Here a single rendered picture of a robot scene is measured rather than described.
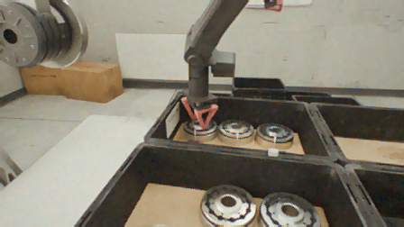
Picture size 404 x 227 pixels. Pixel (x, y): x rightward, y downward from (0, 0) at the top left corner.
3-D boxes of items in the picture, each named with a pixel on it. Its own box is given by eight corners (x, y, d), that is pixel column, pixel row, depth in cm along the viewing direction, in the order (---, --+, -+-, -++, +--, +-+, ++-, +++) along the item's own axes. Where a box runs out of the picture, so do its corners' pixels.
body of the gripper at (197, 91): (200, 92, 76) (199, 68, 73) (217, 104, 68) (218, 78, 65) (181, 95, 74) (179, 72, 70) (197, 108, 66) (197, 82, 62)
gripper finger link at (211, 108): (206, 119, 78) (206, 91, 73) (217, 129, 72) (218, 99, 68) (186, 123, 75) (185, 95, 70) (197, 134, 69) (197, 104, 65)
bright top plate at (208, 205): (196, 222, 43) (196, 220, 43) (206, 183, 52) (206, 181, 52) (255, 233, 41) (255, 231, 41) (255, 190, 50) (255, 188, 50)
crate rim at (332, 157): (141, 149, 54) (140, 140, 53) (178, 99, 81) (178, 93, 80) (337, 172, 47) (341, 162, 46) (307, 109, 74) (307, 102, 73)
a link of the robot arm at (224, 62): (189, 28, 61) (187, 56, 57) (237, 28, 59) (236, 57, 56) (194, 58, 71) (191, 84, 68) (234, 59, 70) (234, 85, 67)
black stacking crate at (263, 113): (146, 183, 59) (142, 142, 54) (179, 125, 85) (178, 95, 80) (325, 209, 52) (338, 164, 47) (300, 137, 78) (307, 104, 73)
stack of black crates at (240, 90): (229, 140, 203) (233, 88, 184) (229, 122, 230) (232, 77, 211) (280, 142, 200) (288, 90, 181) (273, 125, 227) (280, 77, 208)
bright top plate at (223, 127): (219, 137, 69) (219, 135, 69) (218, 121, 78) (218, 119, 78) (255, 138, 68) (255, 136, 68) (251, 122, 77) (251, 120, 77)
